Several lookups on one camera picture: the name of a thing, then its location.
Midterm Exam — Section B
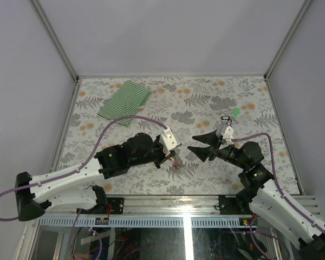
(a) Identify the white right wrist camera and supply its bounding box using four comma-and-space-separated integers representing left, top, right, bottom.
216, 122, 234, 145

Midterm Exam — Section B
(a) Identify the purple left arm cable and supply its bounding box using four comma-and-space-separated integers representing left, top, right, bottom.
0, 115, 170, 260

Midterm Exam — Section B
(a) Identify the blue slotted cable duct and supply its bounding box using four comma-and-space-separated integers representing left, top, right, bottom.
39, 216, 243, 228

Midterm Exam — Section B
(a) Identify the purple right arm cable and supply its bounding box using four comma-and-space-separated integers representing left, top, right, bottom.
231, 133, 325, 260

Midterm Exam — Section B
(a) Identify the aluminium front rail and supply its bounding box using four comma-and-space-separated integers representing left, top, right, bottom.
29, 194, 323, 217

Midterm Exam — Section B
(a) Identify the green white striped cloth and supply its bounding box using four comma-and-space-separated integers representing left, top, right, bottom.
97, 81, 152, 120

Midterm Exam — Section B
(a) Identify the green key tag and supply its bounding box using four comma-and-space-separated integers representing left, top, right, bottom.
233, 108, 239, 116

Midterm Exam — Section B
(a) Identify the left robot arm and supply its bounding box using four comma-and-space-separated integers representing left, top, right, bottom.
15, 133, 180, 222

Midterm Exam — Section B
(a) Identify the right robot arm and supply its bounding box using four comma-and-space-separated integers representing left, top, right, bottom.
188, 127, 325, 259

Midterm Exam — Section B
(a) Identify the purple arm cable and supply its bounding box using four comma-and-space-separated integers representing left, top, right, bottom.
231, 133, 325, 260
0, 115, 170, 260

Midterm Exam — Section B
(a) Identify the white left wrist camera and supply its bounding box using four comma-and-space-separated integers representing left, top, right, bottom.
159, 127, 181, 155

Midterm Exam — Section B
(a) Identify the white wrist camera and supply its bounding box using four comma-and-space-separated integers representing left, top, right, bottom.
216, 122, 234, 145
159, 127, 181, 155

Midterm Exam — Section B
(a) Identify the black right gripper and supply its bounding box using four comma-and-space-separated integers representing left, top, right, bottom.
187, 128, 248, 170

